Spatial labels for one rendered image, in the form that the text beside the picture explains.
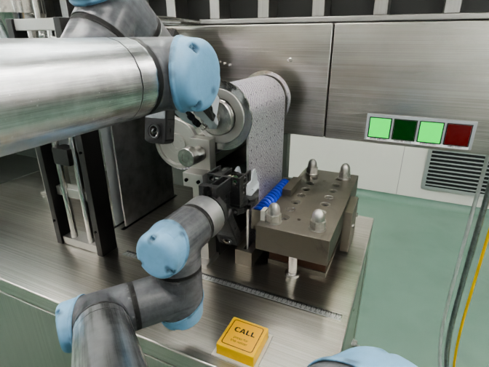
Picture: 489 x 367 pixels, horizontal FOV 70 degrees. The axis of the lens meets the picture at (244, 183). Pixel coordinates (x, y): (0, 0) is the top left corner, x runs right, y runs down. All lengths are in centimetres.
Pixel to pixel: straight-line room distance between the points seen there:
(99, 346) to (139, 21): 39
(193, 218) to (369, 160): 301
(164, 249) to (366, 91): 69
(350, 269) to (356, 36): 57
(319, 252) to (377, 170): 279
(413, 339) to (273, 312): 144
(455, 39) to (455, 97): 13
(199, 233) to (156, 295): 11
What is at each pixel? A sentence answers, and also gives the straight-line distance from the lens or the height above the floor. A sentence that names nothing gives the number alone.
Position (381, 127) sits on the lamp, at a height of 119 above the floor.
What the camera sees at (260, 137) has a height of 119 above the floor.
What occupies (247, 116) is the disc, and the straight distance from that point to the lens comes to 72.
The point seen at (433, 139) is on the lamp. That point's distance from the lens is 100.
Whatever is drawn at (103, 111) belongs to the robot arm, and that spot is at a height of 135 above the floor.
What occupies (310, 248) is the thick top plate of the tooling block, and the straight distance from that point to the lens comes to 74.
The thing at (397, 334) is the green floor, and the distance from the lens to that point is 211.
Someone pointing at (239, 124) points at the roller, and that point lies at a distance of 73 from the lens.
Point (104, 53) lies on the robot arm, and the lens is 31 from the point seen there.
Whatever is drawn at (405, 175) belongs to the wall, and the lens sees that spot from 350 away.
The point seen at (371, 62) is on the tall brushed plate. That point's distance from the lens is 98.
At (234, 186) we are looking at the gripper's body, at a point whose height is 114.
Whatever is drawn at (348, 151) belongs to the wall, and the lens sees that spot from 348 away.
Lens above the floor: 140
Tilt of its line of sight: 22 degrees down
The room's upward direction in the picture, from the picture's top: straight up
